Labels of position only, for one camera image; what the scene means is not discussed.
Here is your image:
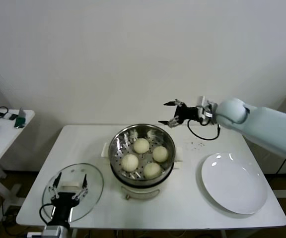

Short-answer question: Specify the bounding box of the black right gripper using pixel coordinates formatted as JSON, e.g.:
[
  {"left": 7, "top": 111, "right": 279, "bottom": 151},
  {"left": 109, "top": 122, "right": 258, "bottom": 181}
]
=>
[{"left": 157, "top": 98, "right": 205, "bottom": 128}]

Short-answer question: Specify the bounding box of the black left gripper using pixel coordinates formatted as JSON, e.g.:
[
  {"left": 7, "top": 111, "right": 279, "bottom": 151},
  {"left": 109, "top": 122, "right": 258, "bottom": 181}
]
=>
[{"left": 48, "top": 173, "right": 88, "bottom": 225}]

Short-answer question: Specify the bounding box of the round glass pot lid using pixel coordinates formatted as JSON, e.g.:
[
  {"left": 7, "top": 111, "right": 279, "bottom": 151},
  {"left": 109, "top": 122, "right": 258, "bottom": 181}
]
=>
[{"left": 42, "top": 163, "right": 104, "bottom": 223}]

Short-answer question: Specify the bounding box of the white steamed baozi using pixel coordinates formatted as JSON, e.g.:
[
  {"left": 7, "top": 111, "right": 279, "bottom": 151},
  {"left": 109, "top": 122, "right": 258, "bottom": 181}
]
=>
[
  {"left": 121, "top": 153, "right": 139, "bottom": 172},
  {"left": 152, "top": 145, "right": 169, "bottom": 163},
  {"left": 143, "top": 162, "right": 162, "bottom": 179},
  {"left": 133, "top": 138, "right": 150, "bottom": 154}
]

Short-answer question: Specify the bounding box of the stainless steel steamer basket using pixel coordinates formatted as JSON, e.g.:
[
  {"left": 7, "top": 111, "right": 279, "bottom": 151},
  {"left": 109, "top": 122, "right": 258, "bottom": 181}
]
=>
[{"left": 100, "top": 123, "right": 184, "bottom": 185}]

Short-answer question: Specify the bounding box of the cream electric pot base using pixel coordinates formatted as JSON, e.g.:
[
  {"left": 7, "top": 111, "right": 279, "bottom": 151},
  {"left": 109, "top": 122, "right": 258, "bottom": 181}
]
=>
[{"left": 110, "top": 161, "right": 175, "bottom": 201}]

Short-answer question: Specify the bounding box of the small white side table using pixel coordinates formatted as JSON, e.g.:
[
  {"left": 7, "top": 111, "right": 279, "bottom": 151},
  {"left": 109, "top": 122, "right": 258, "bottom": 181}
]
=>
[{"left": 0, "top": 109, "right": 36, "bottom": 206}]

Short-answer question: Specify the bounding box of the green handheld tool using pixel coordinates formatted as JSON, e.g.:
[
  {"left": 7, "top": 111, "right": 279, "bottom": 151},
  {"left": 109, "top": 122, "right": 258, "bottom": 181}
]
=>
[{"left": 14, "top": 108, "right": 27, "bottom": 129}]

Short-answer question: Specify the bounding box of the large white plate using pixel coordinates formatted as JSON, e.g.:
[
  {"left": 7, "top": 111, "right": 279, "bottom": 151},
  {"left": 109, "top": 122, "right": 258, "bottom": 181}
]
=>
[{"left": 201, "top": 153, "right": 268, "bottom": 215}]

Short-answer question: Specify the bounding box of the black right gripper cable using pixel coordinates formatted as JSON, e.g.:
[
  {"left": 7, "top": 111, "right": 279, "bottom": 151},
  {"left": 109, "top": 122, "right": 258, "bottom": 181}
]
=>
[{"left": 187, "top": 120, "right": 220, "bottom": 141}]

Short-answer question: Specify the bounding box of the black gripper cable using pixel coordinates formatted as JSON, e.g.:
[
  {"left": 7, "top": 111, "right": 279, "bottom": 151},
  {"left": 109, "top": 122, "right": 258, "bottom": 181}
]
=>
[
  {"left": 39, "top": 203, "right": 57, "bottom": 225},
  {"left": 187, "top": 120, "right": 220, "bottom": 141}
]

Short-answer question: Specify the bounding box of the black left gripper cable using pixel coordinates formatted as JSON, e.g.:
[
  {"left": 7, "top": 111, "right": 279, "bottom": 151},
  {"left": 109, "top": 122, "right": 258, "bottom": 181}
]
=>
[{"left": 39, "top": 203, "right": 57, "bottom": 225}]

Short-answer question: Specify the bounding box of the black hanging power cable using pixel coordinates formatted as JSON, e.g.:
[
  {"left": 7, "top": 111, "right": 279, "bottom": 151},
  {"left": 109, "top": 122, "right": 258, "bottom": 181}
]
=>
[{"left": 277, "top": 158, "right": 286, "bottom": 174}]

